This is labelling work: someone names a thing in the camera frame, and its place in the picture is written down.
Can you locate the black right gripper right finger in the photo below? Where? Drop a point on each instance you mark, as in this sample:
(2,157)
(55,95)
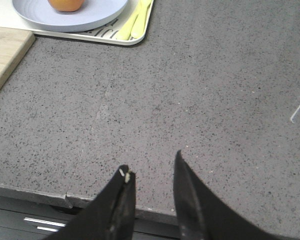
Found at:
(201,215)

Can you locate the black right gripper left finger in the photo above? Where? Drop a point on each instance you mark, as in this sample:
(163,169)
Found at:
(110,216)

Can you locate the light blue plate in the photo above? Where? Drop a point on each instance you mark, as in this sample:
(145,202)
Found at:
(92,14)

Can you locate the whole orange fruit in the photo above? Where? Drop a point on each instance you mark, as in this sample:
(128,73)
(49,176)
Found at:
(66,5)

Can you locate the white rectangular tray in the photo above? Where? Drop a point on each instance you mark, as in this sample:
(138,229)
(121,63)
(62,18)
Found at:
(103,34)

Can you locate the pale yellow utensil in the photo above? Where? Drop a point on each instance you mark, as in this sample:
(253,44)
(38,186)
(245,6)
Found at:
(124,33)
(139,24)

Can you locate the wooden cutting board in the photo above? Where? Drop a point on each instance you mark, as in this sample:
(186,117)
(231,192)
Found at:
(14,44)

